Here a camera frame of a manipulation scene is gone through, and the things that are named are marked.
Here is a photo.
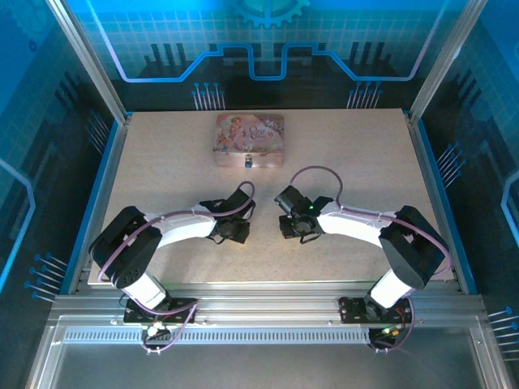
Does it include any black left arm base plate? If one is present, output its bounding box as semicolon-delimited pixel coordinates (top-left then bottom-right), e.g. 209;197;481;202
122;297;199;325

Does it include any slotted grey cable duct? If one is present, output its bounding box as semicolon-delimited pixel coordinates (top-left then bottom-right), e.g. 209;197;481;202
62;327;376;346

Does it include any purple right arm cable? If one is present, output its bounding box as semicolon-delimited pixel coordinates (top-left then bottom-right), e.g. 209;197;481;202
290;165;453;281

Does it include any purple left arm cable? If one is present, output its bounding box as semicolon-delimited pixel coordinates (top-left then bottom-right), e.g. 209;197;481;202
98;180;256;284

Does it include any aluminium frame side rail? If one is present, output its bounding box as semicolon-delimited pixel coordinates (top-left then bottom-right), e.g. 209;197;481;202
66;115;133;295
403;109;471;293

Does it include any aluminium frame post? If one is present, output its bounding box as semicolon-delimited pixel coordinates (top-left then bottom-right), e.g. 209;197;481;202
45;0;131;124
408;0;490;118

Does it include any pink floral tin box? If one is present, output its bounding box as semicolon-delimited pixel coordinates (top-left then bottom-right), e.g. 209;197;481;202
212;113;286;169

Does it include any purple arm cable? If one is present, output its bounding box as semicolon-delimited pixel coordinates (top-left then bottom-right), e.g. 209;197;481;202
290;165;453;281
98;180;256;284

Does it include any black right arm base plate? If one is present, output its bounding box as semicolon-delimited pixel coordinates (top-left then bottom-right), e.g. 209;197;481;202
338;296;414;325

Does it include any aluminium frame cross rail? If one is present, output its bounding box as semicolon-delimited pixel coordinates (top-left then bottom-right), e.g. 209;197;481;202
51;281;490;327

